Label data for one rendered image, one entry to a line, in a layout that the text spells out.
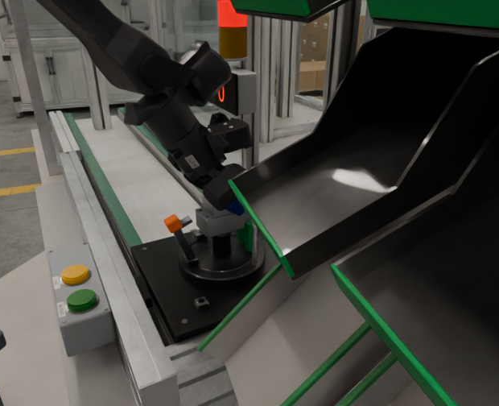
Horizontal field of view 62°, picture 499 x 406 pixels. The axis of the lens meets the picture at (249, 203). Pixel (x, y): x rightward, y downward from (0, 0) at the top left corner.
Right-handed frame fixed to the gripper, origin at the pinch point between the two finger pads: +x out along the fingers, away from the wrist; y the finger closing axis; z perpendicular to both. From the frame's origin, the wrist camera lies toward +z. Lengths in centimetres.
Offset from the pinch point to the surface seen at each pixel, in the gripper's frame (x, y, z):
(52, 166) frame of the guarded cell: 7, 82, -28
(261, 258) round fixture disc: 11.2, -4.3, -1.9
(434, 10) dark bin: -26.6, -39.7, 5.8
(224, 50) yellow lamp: -10.7, 17.7, 16.8
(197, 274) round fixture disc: 5.8, -3.5, -10.8
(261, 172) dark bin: -12.8, -20.8, 1.4
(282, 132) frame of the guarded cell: 50, 81, 42
